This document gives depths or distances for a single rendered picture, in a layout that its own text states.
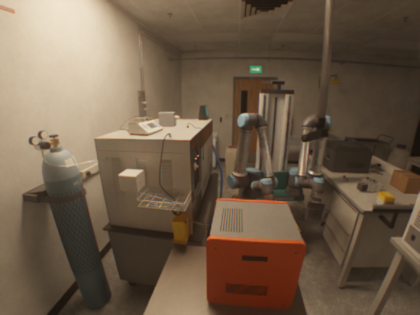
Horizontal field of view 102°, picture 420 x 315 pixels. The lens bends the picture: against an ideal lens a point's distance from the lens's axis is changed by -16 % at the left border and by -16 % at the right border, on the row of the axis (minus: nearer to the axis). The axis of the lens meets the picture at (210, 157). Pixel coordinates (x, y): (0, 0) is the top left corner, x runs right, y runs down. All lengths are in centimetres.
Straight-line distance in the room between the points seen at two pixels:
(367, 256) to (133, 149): 225
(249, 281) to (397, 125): 609
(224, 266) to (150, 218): 78
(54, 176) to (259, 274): 131
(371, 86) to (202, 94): 420
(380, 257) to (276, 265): 163
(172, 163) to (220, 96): 401
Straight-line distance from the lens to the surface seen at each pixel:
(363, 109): 609
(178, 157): 130
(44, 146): 145
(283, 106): 221
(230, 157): 409
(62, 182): 153
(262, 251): 94
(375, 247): 238
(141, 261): 189
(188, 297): 123
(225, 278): 106
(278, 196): 220
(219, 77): 522
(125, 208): 164
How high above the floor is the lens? 170
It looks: 17 degrees down
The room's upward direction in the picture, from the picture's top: straight up
